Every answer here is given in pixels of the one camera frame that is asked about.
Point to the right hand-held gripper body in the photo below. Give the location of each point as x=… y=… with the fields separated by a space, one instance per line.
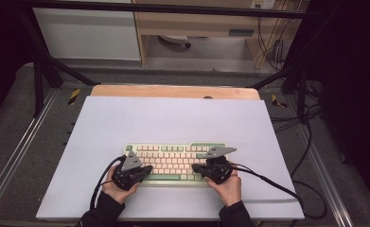
x=219 y=171

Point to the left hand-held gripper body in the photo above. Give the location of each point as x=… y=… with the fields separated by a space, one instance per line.
x=127 y=178

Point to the green and cream keyboard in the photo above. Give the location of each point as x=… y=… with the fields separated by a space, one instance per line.
x=173 y=164

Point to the person's left hand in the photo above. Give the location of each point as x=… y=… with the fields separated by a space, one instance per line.
x=116 y=194

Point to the person's right hand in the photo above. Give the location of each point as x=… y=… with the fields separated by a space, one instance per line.
x=230 y=192

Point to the wooden table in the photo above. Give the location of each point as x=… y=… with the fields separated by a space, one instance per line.
x=173 y=91

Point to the yellow black tape marker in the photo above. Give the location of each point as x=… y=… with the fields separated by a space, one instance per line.
x=74 y=96
x=278 y=101

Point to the black metal stand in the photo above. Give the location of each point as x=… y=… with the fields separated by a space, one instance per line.
x=302 y=94
x=38 y=85

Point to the grey chair base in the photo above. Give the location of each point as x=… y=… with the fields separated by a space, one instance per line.
x=174 y=39

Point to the light wooden desk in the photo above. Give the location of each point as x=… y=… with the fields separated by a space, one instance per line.
x=198 y=25

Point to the white cabinet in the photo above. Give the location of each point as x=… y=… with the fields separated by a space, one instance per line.
x=84 y=34

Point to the black curtain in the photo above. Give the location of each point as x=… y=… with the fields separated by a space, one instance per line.
x=353 y=78
x=3 y=47

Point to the aluminium floor rail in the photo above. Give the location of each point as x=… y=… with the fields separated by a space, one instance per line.
x=15 y=157
x=327 y=186

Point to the black horizontal frame bar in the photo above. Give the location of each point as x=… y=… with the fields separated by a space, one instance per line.
x=173 y=8

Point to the white wall socket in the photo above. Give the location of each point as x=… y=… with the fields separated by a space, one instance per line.
x=263 y=3

